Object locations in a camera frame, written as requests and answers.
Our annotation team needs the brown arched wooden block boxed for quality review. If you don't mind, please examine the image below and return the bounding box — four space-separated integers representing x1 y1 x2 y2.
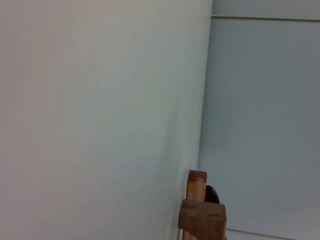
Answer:
178 198 227 240

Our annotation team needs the flat orange wooden block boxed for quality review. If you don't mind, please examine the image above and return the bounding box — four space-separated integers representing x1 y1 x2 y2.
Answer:
186 169 208 201

